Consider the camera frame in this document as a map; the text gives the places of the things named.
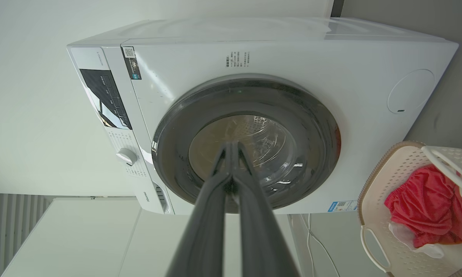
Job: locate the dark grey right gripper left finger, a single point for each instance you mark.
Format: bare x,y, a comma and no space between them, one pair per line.
205,223

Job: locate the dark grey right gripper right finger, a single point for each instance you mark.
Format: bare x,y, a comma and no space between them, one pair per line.
259,231

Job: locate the glass washer door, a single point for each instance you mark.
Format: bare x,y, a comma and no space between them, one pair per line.
169,154

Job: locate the white front-load washing machine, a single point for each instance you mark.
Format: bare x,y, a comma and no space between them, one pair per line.
292,57

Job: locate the blue energy label sticker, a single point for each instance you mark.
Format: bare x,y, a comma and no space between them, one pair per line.
342,206

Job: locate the stainless steel perforated drum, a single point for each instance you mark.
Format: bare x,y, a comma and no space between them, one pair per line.
265,132

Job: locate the silver control knob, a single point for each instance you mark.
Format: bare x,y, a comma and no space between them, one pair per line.
126,156

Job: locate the white cabinet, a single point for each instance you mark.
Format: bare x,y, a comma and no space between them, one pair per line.
80,238

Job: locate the beige perforated laundry basket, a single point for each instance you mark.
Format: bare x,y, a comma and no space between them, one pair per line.
392,173

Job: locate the red garment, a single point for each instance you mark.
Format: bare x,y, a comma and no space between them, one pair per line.
427,207

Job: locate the black QR code sticker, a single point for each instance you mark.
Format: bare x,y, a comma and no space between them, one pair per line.
132,63

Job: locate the grey ribbed radiator panel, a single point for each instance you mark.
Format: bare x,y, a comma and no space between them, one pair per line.
7,223

